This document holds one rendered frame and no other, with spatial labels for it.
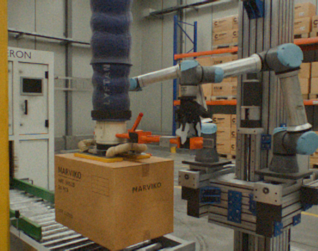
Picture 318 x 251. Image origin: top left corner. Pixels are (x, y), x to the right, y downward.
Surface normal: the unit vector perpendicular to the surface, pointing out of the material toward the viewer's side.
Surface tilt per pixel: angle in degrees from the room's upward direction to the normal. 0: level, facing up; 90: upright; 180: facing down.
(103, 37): 78
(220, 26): 90
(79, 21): 90
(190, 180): 90
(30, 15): 90
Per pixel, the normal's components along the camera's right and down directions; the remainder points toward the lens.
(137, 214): 0.68, 0.04
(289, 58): 0.24, -0.07
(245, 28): -0.69, 0.03
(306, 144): 0.30, 0.18
